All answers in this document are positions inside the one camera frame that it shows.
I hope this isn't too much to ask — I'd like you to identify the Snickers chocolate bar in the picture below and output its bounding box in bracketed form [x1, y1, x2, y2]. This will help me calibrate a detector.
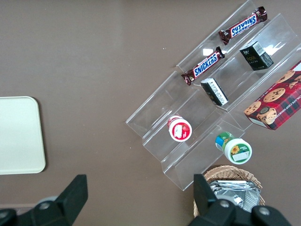
[181, 46, 226, 87]
[218, 6, 269, 46]

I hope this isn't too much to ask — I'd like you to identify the light wicker basket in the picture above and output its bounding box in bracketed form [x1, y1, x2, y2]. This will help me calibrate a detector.
[193, 164, 266, 218]

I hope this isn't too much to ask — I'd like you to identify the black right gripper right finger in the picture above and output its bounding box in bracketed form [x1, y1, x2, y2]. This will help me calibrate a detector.
[187, 173, 293, 226]

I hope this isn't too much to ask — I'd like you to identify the red plaid cookie box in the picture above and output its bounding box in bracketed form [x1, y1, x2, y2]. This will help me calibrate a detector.
[243, 60, 301, 130]

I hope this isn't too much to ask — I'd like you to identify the clear acrylic tiered stand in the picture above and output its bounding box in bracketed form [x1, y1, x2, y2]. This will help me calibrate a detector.
[175, 0, 301, 132]
[125, 70, 247, 192]

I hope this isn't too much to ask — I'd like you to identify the beige plastic tray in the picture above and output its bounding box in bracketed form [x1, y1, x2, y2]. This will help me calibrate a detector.
[0, 96, 47, 175]

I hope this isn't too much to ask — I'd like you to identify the small black carton box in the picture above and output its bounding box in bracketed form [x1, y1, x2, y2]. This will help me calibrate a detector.
[200, 78, 229, 107]
[239, 41, 275, 71]

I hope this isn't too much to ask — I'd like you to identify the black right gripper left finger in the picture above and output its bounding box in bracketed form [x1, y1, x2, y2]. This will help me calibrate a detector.
[0, 174, 89, 226]

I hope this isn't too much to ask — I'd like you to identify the red lid small jar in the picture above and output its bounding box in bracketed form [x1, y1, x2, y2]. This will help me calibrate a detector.
[167, 114, 193, 143]

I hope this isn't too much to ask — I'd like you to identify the green lid small jar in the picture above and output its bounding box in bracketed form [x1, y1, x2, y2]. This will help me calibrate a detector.
[215, 131, 253, 165]

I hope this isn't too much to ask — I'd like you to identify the silver foil packet stack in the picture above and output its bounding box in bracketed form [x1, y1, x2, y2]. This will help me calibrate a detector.
[209, 180, 261, 214]

